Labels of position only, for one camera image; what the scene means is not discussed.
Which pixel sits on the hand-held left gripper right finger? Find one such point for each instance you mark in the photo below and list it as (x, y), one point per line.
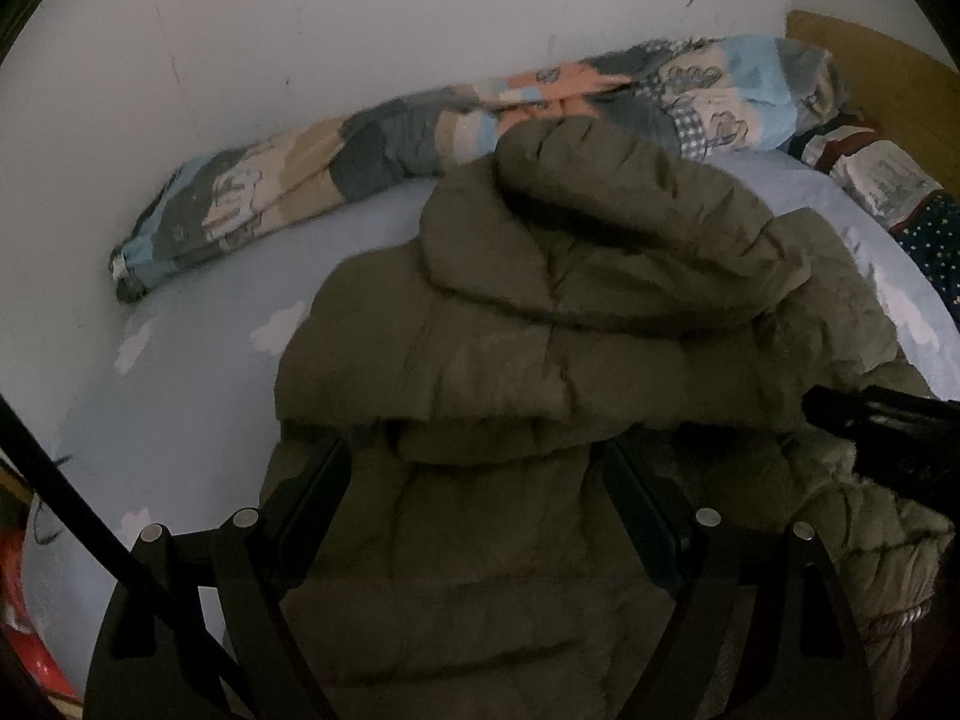
(637, 510)

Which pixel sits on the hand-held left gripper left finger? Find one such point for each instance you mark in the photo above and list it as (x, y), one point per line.
(307, 495)

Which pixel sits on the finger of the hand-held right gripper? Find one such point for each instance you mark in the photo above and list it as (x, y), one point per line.
(885, 427)

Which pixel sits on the olive hooded puffer jacket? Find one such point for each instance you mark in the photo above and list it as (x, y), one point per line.
(525, 360)

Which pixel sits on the light blue cloud bed sheet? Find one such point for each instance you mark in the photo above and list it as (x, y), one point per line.
(187, 360)

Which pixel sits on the black eyeglasses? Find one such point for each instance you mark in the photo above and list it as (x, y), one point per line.
(46, 534)

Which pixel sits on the red plastic bag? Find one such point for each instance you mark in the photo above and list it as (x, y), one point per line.
(30, 645)

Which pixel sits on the rolled patchwork print quilt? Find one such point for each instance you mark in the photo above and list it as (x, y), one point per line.
(300, 165)

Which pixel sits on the wooden headboard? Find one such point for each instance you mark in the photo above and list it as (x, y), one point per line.
(885, 75)

